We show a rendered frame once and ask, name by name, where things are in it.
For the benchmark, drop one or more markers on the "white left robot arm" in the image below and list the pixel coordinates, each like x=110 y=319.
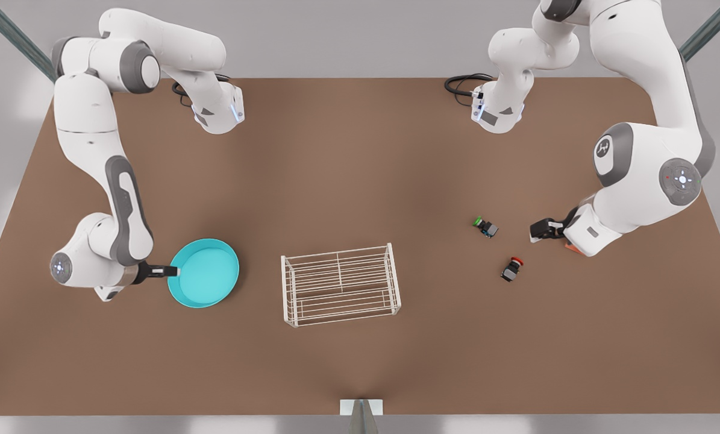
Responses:
x=643 y=157

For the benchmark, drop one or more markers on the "green button switch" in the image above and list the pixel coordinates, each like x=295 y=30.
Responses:
x=486 y=226

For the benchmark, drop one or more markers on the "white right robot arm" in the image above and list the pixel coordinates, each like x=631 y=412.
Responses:
x=88 y=150

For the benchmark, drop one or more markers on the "red button switch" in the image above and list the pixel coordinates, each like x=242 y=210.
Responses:
x=511 y=269

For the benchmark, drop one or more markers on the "turquoise plate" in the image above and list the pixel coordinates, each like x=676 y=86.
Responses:
x=203 y=273

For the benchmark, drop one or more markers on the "silver frame post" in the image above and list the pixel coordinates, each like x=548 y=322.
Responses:
x=362 y=416
x=16 y=37
x=710 y=29

